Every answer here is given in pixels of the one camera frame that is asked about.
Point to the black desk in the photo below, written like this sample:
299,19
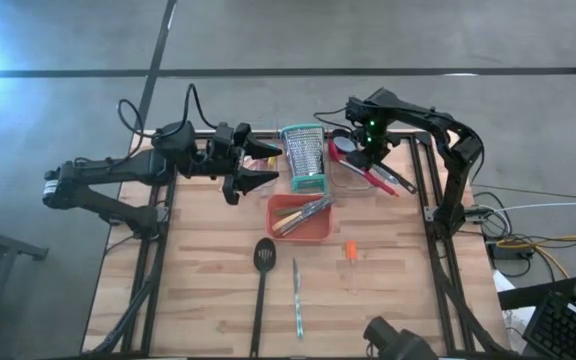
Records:
533,297

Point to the orange plastic bin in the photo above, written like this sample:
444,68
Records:
318,232

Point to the grey silicone spoon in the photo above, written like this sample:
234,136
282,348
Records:
345,145

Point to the teal patterned knife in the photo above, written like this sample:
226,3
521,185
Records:
296,305

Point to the black keyboard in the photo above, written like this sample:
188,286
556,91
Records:
558,330

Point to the black metal stand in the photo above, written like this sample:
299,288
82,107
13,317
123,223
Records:
3,242

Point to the black slotted spoon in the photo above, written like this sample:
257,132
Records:
264,252

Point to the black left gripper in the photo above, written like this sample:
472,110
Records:
223,162

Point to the grey metal bracket plate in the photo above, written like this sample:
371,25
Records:
429,214

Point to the black cylindrical device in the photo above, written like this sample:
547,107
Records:
398,345

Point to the black power box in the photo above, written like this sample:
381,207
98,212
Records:
503,251

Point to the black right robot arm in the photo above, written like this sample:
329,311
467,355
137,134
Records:
458,165

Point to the steel box grater teal trim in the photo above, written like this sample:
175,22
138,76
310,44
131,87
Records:
305,155

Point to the metal tongs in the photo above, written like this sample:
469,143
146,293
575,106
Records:
313,212

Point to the clear plastic bin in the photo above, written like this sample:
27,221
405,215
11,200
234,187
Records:
348,182
265,191

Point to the yellow silicone brush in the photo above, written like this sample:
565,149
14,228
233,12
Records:
271,162

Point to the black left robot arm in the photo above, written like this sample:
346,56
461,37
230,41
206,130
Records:
118,170

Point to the white paper sheet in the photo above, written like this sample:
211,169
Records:
503,285

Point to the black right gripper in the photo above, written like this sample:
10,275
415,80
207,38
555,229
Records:
373,142

